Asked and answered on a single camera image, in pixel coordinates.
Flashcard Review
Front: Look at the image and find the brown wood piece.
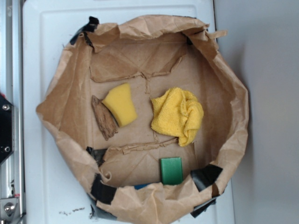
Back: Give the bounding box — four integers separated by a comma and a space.
91, 95, 118, 141

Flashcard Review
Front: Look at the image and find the black metal bracket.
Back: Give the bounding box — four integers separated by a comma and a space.
0, 93, 14, 165

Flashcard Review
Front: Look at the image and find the white plastic tray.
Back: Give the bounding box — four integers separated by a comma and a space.
22, 0, 235, 224

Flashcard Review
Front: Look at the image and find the metal rail frame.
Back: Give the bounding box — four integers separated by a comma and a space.
0, 0, 26, 224

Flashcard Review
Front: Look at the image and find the green rectangular block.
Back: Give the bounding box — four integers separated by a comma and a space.
160, 157, 183, 185

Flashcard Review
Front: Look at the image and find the brown paper bag liner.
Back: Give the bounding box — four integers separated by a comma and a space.
36, 15, 249, 224

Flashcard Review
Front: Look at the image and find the blue object under paper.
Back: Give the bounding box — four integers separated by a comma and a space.
134, 183, 149, 190

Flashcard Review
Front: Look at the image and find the yellow microfiber cloth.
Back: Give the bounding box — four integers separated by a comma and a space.
151, 87, 204, 147

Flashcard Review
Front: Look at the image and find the yellow sponge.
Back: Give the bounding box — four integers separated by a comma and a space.
102, 83, 137, 127

